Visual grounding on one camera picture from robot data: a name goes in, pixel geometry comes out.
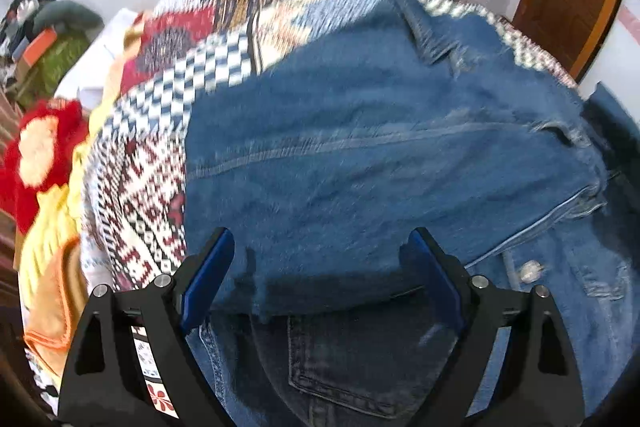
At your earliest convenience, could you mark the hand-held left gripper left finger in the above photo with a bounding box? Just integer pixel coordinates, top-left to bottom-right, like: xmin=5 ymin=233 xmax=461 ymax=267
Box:
xmin=57 ymin=227 xmax=236 ymax=427

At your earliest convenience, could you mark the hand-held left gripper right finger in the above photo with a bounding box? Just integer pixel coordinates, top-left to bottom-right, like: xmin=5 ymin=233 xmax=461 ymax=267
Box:
xmin=399 ymin=227 xmax=587 ymax=427

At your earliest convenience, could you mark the blue denim jacket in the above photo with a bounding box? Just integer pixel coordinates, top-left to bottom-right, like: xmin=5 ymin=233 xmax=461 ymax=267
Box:
xmin=182 ymin=0 xmax=640 ymax=427

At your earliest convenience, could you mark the patchwork patterned bedspread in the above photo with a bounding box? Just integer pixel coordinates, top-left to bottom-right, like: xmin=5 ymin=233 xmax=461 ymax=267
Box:
xmin=80 ymin=0 xmax=581 ymax=427

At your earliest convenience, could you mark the tan blanket with orange trim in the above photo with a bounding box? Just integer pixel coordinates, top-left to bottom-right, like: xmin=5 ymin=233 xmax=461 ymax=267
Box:
xmin=22 ymin=241 xmax=90 ymax=353

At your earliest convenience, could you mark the yellow blanket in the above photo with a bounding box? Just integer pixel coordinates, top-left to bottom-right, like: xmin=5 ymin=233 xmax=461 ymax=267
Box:
xmin=17 ymin=139 xmax=103 ymax=338

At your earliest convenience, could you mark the red fluffy plush blanket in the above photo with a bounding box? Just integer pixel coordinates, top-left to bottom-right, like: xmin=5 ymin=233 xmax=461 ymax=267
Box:
xmin=0 ymin=99 xmax=92 ymax=250

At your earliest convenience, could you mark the peach cloth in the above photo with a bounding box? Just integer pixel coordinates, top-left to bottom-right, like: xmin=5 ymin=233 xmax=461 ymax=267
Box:
xmin=97 ymin=13 xmax=148 ymax=110

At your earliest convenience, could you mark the white cloth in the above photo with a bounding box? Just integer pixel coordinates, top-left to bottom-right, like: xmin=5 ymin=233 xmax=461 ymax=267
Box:
xmin=54 ymin=7 xmax=147 ymax=108

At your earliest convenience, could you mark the orange box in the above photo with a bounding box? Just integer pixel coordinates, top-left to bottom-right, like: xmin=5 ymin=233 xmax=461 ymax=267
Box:
xmin=14 ymin=28 xmax=57 ymax=66

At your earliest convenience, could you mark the grey-green pillow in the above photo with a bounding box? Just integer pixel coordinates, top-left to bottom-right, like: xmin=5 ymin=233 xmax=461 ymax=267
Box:
xmin=31 ymin=0 xmax=104 ymax=38

